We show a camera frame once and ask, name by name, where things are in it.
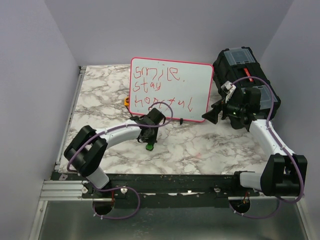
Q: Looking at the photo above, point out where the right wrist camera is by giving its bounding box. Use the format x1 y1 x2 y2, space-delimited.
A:
221 80 237 103

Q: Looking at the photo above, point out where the pink framed whiteboard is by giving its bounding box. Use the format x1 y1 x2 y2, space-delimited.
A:
128 57 214 123

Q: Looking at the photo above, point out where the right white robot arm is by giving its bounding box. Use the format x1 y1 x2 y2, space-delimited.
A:
202 82 308 200

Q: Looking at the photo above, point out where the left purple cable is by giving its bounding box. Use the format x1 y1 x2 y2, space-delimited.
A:
67 101 175 221

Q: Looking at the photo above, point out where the yellow tape measure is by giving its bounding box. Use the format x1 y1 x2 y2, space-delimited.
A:
124 96 133 117

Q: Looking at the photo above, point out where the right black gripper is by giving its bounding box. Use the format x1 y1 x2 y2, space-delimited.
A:
202 93 247 124

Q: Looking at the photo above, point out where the black plastic toolbox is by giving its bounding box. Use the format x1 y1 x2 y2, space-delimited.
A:
213 46 281 119

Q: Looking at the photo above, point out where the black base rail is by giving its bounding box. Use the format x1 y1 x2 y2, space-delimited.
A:
50 172 259 209

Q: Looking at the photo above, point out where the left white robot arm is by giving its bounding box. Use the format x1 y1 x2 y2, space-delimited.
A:
63 108 166 198

